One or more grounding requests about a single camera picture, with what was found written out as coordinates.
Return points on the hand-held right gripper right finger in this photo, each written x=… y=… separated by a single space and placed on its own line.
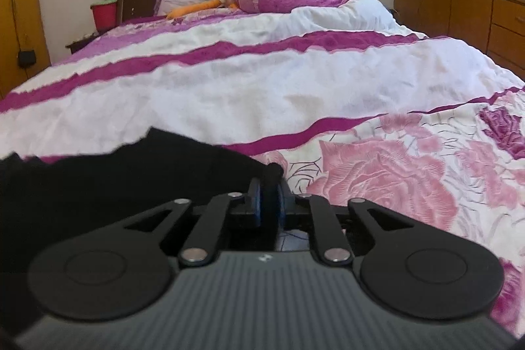
x=283 y=204

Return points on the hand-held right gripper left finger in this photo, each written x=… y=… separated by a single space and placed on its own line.
x=256 y=203

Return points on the black cloth garment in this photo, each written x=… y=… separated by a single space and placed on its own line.
x=123 y=173

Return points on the floral purple white bedspread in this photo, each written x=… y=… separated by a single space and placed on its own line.
x=246 y=79

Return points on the white orange plush duck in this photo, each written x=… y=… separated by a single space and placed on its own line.
x=192 y=8

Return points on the dark wooden nightstand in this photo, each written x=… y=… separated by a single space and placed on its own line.
x=82 y=42

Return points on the red plastic bucket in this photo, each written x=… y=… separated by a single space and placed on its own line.
x=104 y=14

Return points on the brown wooden dresser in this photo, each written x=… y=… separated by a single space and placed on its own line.
x=459 y=13

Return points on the small black box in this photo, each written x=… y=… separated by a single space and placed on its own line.
x=26 y=59

